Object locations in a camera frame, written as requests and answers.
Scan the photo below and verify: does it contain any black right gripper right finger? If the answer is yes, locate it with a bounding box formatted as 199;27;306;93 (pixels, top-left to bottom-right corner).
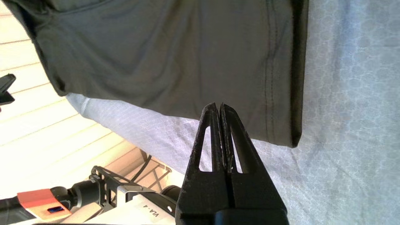
220;103;288;219

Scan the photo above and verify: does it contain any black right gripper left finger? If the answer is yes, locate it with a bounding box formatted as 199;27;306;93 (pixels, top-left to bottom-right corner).
175;102;232;224

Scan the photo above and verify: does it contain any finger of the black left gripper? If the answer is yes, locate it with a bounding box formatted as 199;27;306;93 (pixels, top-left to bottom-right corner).
0;93;15;105
0;73;16;93

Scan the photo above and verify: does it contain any black moon print t-shirt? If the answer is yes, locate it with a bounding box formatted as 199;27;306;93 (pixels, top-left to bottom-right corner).
0;0;310;148

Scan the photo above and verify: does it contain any blue bed sheet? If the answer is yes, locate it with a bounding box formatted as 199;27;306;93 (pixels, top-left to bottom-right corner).
66;0;400;225

